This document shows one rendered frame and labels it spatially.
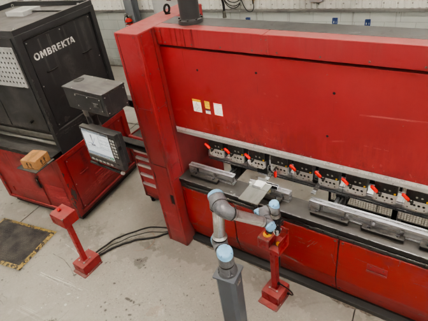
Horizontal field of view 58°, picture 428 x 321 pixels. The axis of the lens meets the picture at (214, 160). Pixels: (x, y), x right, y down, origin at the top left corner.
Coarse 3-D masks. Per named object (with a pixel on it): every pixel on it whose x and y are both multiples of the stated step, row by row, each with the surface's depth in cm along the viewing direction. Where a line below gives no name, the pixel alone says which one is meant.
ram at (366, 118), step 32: (192, 64) 297; (224, 64) 280; (256, 64) 265; (288, 64) 251; (320, 64) 239; (352, 64) 231; (192, 96) 316; (224, 96) 297; (256, 96) 280; (288, 96) 265; (320, 96) 251; (352, 96) 238; (384, 96) 227; (416, 96) 217; (192, 128) 338; (224, 128) 316; (256, 128) 296; (288, 128) 280; (320, 128) 264; (352, 128) 250; (384, 128) 238; (416, 128) 227; (352, 160) 264; (384, 160) 250; (416, 160) 238
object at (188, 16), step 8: (184, 0) 277; (192, 0) 278; (184, 8) 281; (192, 8) 281; (224, 8) 287; (184, 16) 284; (192, 16) 284; (200, 16) 290; (224, 16) 289; (184, 24) 286; (192, 24) 285
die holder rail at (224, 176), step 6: (192, 162) 373; (192, 168) 371; (198, 168) 372; (204, 168) 362; (210, 168) 362; (216, 168) 360; (204, 174) 366; (210, 174) 361; (216, 174) 356; (222, 174) 352; (228, 174) 351; (234, 174) 349; (222, 180) 356; (228, 180) 352; (234, 180) 354
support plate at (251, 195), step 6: (264, 186) 325; (270, 186) 324; (246, 192) 321; (252, 192) 320; (258, 192) 320; (264, 192) 319; (240, 198) 316; (246, 198) 316; (252, 198) 315; (258, 198) 314
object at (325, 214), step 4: (312, 208) 310; (312, 212) 306; (320, 212) 305; (324, 212) 304; (316, 216) 306; (320, 216) 303; (324, 216) 301; (328, 216) 301; (332, 216) 300; (336, 216) 299; (332, 220) 299; (336, 220) 296; (340, 220) 295; (344, 220) 295; (348, 220) 294; (344, 224) 294
